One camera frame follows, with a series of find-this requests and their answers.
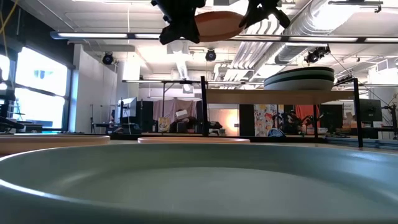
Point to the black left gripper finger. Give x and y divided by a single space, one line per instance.
183 31

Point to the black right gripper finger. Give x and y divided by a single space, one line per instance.
281 18
248 18

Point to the peach plate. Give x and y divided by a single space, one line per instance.
220 26
192 140

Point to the white bowl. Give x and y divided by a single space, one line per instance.
298 85

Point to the sage green plate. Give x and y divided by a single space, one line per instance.
199 186

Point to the beige plate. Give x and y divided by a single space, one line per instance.
46 144

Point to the wooden shelf black metal legs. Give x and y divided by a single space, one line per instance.
273 96

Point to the black ceiling spotlight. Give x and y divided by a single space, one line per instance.
211 55
108 58

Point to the white ceiling pipe bundle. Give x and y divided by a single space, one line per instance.
248 56

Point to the grey curtain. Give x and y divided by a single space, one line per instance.
168 107

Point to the overhead light bar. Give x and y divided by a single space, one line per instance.
93 35

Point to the person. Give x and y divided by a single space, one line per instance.
189 122

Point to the yellow bag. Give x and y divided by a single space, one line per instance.
163 124

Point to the red cloth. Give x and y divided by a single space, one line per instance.
306 113

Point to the black partition panel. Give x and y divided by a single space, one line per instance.
246 119

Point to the colourful poster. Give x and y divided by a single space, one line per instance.
264 119

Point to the blue white ball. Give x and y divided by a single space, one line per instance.
275 132

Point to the black monitor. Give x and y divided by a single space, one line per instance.
370 109

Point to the large bright window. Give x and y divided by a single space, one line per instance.
40 90

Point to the large round ceiling duct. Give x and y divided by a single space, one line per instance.
311 25

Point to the white ceiling duct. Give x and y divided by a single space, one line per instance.
182 62

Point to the black camera rig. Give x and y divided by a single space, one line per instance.
315 55

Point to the black background rig frame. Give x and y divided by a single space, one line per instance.
146 81

